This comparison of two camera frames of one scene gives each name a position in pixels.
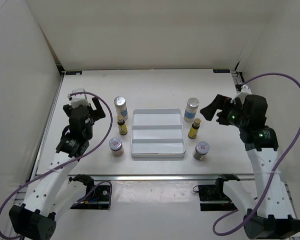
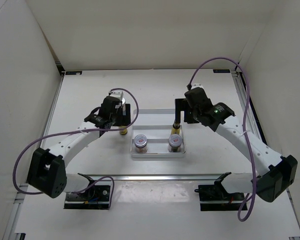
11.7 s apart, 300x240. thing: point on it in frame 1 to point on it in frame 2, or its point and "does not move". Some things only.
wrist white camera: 79,100 to 119,94
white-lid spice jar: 201,149 to 175,141
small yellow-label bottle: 122,126 does not move
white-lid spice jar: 116,145 to 141,143
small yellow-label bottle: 193,131 to 176,129
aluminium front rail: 163,177 does not move
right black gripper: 221,103 to 180,105
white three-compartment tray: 157,132 does not move
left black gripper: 97,113 to 124,120
